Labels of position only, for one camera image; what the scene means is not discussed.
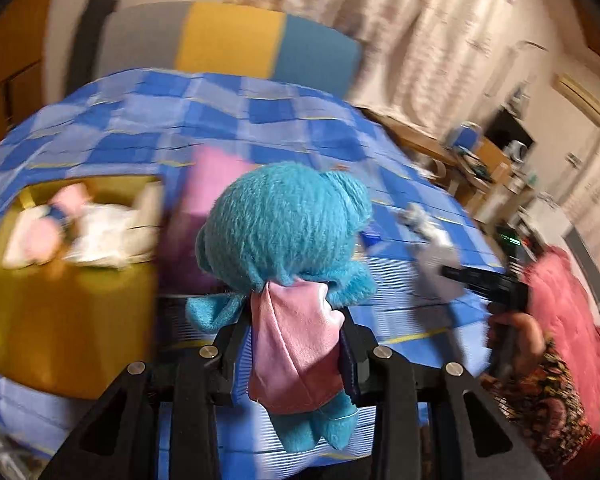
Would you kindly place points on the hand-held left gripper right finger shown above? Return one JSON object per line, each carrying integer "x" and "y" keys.
{"x": 360, "y": 360}

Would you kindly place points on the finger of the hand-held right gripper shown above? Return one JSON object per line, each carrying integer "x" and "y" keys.
{"x": 467, "y": 279}

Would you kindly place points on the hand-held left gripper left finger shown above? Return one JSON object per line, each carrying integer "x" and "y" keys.
{"x": 230, "y": 355}

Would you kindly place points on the blue plush toy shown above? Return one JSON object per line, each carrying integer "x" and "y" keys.
{"x": 280, "y": 220}

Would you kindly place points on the gold metal tray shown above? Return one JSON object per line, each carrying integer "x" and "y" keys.
{"x": 80, "y": 320}

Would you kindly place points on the white cloth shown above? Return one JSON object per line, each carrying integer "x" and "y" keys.
{"x": 110, "y": 232}

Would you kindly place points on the cream cloth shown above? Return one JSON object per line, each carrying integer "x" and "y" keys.
{"x": 147, "y": 202}

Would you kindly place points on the person's right hand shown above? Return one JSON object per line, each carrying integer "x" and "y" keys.
{"x": 530, "y": 337}

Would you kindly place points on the pink blanket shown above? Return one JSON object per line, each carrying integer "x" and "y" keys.
{"x": 565, "y": 300}

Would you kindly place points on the wooden board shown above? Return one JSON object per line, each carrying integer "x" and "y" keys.
{"x": 495, "y": 157}

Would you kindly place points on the white round fan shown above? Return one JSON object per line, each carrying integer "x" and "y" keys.
{"x": 516, "y": 149}

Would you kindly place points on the blue folding chair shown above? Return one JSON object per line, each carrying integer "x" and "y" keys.
{"x": 465, "y": 135}

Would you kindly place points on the wooden desk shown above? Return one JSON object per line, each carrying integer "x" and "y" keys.
{"x": 415, "y": 140}

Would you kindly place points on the black monitor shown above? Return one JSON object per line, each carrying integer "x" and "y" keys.
{"x": 507, "y": 125}

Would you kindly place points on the purple cardboard box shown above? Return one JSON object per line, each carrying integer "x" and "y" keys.
{"x": 200, "y": 180}

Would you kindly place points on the air conditioner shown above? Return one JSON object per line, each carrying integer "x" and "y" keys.
{"x": 582, "y": 100}

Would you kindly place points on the blue plaid blanket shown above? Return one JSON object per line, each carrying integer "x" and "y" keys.
{"x": 130, "y": 130}

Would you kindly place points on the printed beige curtain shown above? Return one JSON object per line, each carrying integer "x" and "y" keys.
{"x": 470, "y": 25}
{"x": 330, "y": 0}

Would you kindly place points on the grey yellow blue chair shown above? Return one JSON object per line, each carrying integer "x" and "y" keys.
{"x": 230, "y": 35}

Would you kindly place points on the black rolled mat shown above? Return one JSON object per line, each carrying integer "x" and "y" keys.
{"x": 92, "y": 40}

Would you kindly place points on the wooden wardrobe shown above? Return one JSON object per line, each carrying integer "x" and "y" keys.
{"x": 10, "y": 60}

